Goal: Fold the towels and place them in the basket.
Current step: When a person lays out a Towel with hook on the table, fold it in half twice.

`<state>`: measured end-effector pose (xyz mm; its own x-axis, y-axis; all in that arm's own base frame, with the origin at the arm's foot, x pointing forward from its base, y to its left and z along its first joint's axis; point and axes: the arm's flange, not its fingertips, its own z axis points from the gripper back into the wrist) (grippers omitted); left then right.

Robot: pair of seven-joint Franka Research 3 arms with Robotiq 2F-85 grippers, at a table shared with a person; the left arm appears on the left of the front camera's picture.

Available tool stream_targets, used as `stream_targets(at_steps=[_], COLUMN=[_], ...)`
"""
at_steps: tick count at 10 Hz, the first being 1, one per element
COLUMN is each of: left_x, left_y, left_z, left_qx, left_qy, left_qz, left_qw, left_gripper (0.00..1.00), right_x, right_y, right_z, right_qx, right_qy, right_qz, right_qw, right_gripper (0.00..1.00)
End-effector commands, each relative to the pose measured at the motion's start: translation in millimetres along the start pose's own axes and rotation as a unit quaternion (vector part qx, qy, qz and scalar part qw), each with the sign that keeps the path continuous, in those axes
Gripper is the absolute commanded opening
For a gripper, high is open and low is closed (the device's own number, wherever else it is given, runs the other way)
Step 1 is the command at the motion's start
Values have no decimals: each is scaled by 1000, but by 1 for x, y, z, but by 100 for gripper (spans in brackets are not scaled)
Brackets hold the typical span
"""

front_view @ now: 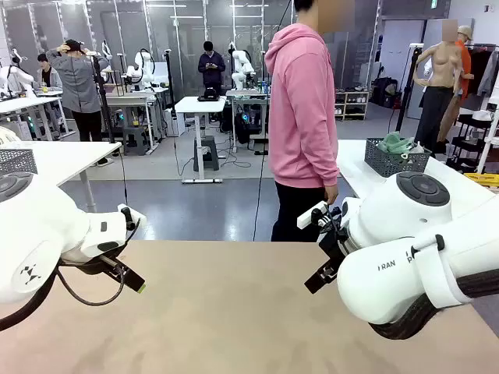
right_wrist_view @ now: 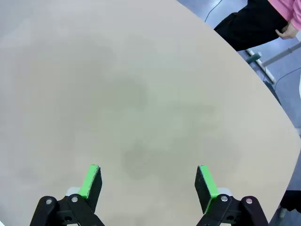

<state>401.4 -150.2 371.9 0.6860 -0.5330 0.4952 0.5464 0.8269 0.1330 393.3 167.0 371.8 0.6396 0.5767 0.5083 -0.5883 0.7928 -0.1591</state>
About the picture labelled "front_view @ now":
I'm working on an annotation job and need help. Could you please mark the white table with round leg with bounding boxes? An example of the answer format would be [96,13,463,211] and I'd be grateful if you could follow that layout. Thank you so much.
[0,140,122,213]

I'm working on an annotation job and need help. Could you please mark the yellow flat object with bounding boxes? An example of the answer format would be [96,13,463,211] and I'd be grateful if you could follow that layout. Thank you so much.
[463,173,499,189]

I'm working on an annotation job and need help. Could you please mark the long white desk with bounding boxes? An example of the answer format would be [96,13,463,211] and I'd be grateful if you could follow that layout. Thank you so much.
[0,91,77,142]

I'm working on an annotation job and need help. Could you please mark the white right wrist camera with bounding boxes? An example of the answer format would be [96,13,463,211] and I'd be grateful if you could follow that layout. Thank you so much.
[296,201,332,231]

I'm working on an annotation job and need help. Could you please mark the pink sleeved right forearm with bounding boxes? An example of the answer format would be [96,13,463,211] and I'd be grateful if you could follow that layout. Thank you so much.
[313,128,340,189]

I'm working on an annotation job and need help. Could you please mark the black camera stand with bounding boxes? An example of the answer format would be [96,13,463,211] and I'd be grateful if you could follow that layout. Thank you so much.
[394,41,425,133]

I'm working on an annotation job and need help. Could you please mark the person in pink hoodie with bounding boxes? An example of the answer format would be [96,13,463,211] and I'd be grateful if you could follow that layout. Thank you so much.
[264,0,356,242]

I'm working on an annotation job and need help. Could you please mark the mannequin with orange shirt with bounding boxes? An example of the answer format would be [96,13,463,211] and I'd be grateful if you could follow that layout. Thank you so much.
[454,25,476,101]

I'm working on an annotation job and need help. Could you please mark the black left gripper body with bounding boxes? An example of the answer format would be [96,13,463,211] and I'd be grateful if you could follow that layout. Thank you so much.
[58,243,130,277]

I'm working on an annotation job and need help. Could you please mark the pale green cloth pile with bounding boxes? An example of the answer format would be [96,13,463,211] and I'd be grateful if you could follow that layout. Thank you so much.
[375,131,415,161]

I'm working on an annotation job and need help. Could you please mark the black shelving cart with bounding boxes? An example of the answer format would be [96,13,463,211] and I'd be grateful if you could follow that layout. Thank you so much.
[446,112,499,175]

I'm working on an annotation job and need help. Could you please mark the dark grey lattice basket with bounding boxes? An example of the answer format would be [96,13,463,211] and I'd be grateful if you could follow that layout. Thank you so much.
[364,136,432,178]

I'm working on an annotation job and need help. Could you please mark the grey perforated basket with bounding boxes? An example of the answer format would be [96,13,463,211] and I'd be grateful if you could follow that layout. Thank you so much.
[0,148,39,175]

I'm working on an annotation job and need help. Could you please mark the person in grey jacket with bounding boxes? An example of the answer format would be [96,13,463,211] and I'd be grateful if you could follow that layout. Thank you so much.
[45,38,114,167]

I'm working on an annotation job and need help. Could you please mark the black tripod pole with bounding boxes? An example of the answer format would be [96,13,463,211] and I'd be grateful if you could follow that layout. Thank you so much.
[88,50,115,144]

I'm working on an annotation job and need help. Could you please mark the grey step stool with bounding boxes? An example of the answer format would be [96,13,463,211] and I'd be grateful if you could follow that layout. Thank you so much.
[122,125,150,157]
[193,135,221,172]

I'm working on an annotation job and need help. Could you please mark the bare torso mannequin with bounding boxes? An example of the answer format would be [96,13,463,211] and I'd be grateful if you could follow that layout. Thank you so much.
[412,19,467,155]

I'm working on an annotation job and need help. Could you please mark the seated person at desk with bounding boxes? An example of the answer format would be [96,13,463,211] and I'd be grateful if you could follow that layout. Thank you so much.
[36,53,63,90]

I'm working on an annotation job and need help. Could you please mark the person in navy jacket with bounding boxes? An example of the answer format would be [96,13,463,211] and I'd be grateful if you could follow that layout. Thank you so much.
[197,41,226,97]

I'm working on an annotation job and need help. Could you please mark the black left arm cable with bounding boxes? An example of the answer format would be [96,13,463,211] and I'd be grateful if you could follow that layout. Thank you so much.
[0,217,142,333]

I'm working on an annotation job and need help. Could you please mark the dark clothes on rack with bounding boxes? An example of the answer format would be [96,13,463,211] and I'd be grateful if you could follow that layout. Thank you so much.
[465,42,499,98]

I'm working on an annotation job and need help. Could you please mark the black right arm cable sleeve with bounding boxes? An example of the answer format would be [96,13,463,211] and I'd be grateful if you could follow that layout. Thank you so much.
[368,268,499,340]

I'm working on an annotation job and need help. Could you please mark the white table beside person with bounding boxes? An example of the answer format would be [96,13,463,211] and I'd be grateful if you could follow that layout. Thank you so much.
[337,139,499,219]

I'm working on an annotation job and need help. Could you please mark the black bags pile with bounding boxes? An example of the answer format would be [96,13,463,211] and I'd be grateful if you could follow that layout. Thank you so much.
[370,76,402,109]

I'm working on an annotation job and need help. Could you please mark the cream ribbed round object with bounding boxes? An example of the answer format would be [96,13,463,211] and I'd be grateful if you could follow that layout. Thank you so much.
[0,126,20,148]

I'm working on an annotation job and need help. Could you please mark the white desk with robot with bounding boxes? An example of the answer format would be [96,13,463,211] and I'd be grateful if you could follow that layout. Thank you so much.
[104,86,171,151]

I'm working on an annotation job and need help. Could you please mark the white shoe shelf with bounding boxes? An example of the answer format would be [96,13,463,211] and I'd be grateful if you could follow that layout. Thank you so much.
[334,90,370,122]

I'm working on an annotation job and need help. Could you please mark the white desk with bottles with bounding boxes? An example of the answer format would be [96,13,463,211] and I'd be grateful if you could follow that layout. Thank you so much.
[225,88,274,153]

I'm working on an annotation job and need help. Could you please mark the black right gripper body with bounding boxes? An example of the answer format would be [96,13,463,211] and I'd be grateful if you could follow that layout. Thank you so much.
[317,227,354,270]

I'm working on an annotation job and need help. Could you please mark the black upright pole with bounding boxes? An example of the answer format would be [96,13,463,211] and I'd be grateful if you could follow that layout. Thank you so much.
[162,49,179,137]

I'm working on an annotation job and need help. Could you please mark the white standing desk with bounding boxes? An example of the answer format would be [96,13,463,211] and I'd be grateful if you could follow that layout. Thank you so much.
[174,96,228,184]

